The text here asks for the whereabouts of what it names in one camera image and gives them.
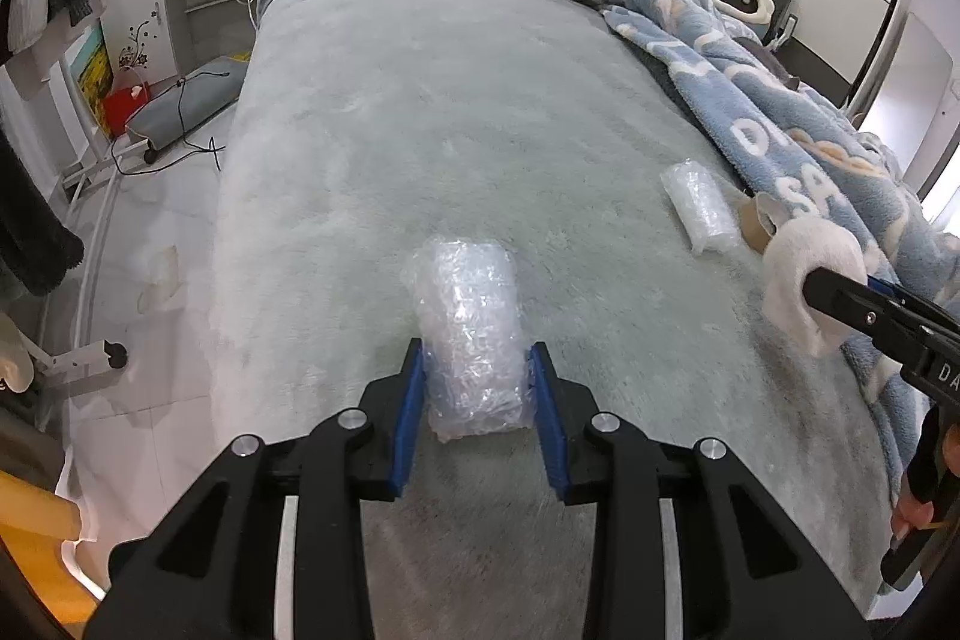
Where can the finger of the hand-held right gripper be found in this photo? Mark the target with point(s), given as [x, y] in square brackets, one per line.
[847, 302]
[889, 289]

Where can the person's right hand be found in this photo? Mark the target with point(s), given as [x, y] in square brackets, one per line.
[915, 512]

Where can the clear bubble wrap roll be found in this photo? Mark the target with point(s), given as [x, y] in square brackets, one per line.
[697, 209]
[469, 325]

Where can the white fleece cloth bundle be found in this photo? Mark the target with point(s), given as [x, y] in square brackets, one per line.
[787, 280]

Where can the red box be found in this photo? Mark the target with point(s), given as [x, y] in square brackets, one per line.
[120, 111]

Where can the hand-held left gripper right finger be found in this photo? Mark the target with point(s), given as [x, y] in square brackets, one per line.
[547, 422]

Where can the cream coat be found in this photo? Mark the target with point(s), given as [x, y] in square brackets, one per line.
[15, 362]

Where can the grey padded floor appliance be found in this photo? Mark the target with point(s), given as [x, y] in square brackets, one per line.
[187, 100]

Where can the bed with grey-green sheet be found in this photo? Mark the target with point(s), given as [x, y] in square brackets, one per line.
[450, 123]

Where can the black fleece garment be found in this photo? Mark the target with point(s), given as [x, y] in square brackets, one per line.
[37, 235]

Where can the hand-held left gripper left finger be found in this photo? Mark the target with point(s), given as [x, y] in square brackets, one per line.
[409, 415]

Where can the yellow picture board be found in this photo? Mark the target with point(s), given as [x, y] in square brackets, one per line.
[94, 78]

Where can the white clothes rack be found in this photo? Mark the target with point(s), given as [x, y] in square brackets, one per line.
[82, 359]

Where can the blue printed fleece blanket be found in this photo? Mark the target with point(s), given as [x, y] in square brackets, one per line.
[750, 85]

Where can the brown pillow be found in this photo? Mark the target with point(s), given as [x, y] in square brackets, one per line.
[765, 63]

